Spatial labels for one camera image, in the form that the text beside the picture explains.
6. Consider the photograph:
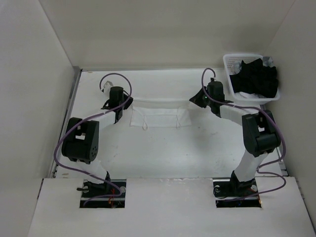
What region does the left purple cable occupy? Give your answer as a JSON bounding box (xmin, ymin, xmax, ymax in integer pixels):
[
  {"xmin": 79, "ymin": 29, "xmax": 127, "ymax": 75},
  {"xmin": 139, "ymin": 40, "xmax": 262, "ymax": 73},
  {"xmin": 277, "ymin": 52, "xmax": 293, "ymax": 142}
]
[{"xmin": 53, "ymin": 73, "xmax": 134, "ymax": 207}]

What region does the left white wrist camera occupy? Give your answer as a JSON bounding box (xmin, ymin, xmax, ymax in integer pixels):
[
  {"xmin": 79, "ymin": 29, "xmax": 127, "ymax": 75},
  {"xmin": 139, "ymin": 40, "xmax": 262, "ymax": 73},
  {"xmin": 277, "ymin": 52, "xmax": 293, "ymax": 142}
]
[{"xmin": 101, "ymin": 81, "xmax": 114, "ymax": 94}]

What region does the white plastic basket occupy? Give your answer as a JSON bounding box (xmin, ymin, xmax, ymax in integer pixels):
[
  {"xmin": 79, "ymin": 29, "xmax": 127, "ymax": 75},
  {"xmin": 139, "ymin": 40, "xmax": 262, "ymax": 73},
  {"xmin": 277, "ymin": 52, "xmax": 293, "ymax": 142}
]
[{"xmin": 223, "ymin": 53, "xmax": 280, "ymax": 105}]

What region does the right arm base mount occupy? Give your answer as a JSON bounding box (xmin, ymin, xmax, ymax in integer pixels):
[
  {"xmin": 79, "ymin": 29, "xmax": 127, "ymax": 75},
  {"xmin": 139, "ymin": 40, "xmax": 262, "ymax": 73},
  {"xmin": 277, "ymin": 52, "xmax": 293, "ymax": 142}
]
[{"xmin": 213, "ymin": 172, "xmax": 262, "ymax": 208}]

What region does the white garment in basket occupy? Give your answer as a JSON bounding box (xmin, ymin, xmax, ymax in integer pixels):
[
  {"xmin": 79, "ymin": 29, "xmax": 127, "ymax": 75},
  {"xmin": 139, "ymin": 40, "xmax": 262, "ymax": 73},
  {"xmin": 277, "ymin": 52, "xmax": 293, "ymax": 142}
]
[{"xmin": 235, "ymin": 92, "xmax": 266, "ymax": 100}]

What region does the white tank top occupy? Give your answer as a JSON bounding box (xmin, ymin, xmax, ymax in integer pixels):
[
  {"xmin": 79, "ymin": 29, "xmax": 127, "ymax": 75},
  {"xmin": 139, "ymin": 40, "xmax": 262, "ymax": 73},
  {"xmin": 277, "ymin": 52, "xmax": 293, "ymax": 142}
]
[{"xmin": 130, "ymin": 98, "xmax": 192, "ymax": 130}]

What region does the purple cable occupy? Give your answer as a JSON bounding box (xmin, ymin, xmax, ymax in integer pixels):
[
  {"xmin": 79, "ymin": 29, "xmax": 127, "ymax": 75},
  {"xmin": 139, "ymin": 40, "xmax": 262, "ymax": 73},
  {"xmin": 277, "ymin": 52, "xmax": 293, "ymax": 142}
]
[
  {"xmin": 201, "ymin": 68, "xmax": 288, "ymax": 198},
  {"xmin": 53, "ymin": 73, "xmax": 134, "ymax": 207}
]

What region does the black tank top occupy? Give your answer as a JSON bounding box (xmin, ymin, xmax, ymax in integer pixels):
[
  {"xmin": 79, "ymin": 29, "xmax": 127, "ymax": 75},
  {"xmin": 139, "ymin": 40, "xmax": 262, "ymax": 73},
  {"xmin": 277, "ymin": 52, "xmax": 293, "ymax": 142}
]
[{"xmin": 230, "ymin": 58, "xmax": 279, "ymax": 98}]

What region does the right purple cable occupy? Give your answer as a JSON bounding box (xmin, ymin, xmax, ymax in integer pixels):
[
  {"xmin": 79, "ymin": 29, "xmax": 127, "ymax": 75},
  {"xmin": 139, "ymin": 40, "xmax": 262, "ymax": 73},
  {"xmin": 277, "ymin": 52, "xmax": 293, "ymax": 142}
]
[{"xmin": 201, "ymin": 68, "xmax": 288, "ymax": 198}]

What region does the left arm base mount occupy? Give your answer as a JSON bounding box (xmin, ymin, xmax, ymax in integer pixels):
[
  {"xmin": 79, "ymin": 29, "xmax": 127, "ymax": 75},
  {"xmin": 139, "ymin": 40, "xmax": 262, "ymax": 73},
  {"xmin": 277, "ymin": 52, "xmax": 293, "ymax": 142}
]
[{"xmin": 77, "ymin": 180, "xmax": 127, "ymax": 209}]

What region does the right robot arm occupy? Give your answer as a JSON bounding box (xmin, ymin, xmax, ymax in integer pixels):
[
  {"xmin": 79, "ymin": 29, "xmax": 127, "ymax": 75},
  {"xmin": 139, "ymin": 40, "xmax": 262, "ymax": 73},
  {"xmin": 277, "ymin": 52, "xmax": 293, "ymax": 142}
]
[{"xmin": 189, "ymin": 80, "xmax": 281, "ymax": 199}]

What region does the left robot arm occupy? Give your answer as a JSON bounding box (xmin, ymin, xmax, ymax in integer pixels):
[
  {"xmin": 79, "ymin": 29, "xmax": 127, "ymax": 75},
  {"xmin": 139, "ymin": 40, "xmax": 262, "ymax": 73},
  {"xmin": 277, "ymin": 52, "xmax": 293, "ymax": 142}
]
[{"xmin": 61, "ymin": 86, "xmax": 133, "ymax": 165}]

